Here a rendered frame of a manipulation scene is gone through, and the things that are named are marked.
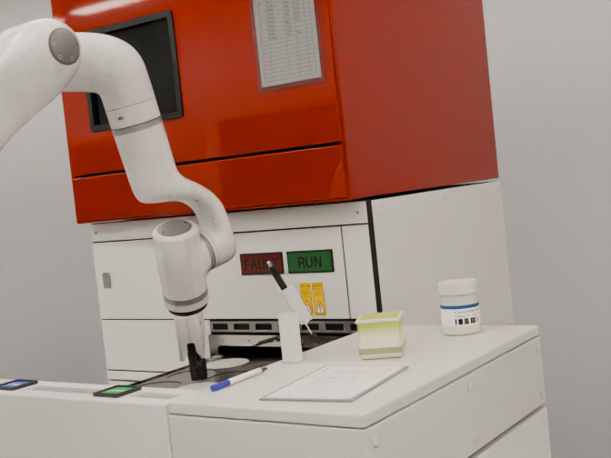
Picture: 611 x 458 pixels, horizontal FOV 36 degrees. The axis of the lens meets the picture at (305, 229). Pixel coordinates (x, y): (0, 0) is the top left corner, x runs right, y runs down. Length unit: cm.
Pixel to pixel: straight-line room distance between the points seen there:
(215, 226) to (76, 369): 320
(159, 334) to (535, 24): 174
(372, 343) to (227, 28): 80
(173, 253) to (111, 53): 36
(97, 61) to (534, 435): 100
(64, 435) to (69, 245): 319
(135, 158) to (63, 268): 320
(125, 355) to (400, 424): 121
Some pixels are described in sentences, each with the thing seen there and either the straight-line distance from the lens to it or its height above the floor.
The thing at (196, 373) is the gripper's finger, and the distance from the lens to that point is 185.
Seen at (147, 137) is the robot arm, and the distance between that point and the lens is 164.
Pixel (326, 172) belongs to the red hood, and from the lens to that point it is 188.
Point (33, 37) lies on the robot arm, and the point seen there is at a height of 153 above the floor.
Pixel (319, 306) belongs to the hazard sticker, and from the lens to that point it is 199.
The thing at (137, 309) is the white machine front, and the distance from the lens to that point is 234.
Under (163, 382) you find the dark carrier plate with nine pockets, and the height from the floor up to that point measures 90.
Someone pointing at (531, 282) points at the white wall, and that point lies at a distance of 337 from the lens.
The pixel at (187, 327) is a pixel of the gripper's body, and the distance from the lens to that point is 175.
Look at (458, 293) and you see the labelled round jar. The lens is 170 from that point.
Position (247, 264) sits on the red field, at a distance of 208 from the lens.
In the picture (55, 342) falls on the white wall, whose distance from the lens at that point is 495.
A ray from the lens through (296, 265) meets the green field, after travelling 200.
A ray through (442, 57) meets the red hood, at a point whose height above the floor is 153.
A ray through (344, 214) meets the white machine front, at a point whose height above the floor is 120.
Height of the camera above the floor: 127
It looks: 3 degrees down
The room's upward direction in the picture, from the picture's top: 6 degrees counter-clockwise
